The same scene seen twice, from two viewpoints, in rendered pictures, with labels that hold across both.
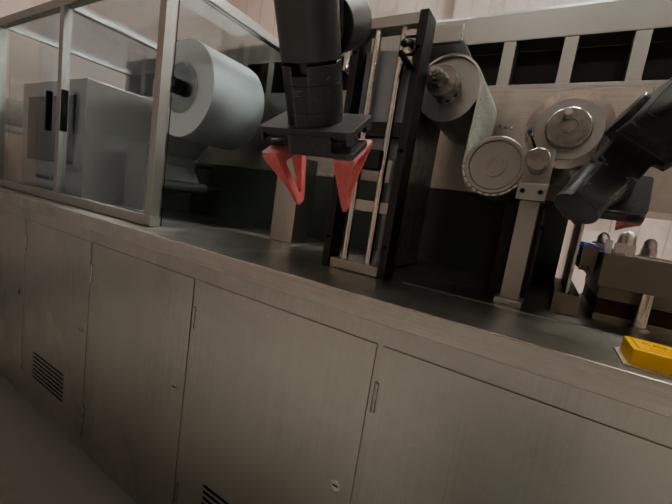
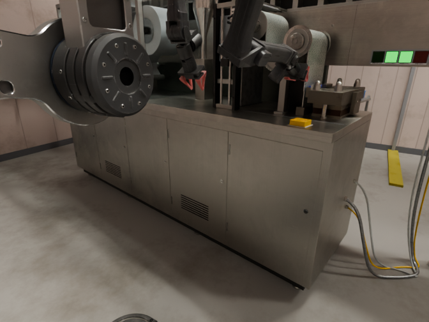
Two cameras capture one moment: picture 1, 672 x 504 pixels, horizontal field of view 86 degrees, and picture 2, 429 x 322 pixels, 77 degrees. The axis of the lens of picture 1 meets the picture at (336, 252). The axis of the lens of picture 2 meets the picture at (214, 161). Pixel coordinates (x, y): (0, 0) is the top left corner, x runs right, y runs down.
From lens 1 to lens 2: 0.82 m
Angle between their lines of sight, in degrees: 16
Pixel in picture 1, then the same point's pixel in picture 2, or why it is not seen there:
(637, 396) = (288, 132)
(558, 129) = (292, 42)
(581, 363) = (276, 126)
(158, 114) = not seen: hidden behind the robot
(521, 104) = (303, 18)
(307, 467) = (212, 177)
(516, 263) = (281, 98)
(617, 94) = (342, 9)
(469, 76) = (263, 20)
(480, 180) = (270, 64)
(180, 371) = (166, 154)
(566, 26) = not seen: outside the picture
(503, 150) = not seen: hidden behind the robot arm
